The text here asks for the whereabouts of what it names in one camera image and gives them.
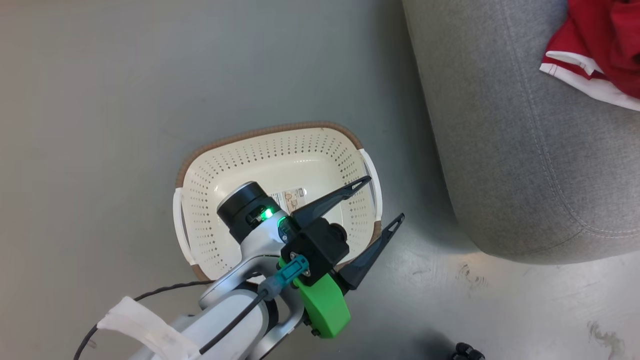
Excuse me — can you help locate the red white clothing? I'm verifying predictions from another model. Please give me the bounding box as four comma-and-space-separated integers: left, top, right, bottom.
539, 0, 640, 112

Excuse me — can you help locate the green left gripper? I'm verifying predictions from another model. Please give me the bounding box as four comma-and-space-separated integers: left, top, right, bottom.
278, 176, 405, 340

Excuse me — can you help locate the grey fabric sofa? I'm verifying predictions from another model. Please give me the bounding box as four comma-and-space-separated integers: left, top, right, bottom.
401, 0, 640, 265

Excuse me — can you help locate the white tape label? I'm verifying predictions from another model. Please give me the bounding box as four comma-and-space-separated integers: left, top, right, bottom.
96, 296, 201, 360

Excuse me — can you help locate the black cable with teal plug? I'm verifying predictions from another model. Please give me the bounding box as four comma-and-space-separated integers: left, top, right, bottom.
199, 255, 311, 356

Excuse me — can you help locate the paper sticker label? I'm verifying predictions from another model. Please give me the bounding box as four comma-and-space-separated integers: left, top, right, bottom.
270, 187, 309, 212

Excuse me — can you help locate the white perforated laundry basket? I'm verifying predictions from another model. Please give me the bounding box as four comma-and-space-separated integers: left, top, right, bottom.
172, 121, 384, 282

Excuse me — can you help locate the thin black cable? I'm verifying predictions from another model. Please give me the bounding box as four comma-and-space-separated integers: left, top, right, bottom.
74, 281, 217, 360

